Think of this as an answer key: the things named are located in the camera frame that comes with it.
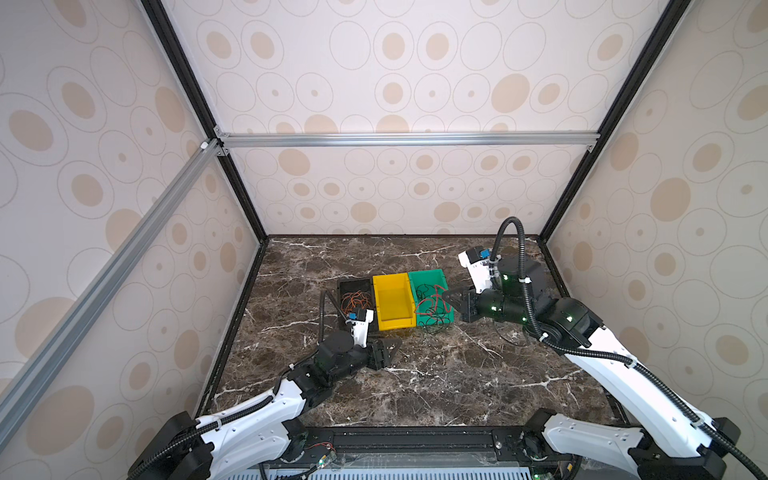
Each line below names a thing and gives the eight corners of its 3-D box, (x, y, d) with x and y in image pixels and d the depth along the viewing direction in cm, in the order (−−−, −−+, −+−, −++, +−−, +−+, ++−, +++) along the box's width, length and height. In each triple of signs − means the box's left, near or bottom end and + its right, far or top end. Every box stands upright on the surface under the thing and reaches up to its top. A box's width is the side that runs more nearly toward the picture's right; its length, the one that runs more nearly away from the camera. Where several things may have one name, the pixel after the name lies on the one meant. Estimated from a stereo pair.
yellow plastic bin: (379, 333, 96) (378, 322, 90) (373, 289, 107) (372, 275, 101) (416, 329, 97) (418, 317, 91) (407, 285, 108) (408, 271, 102)
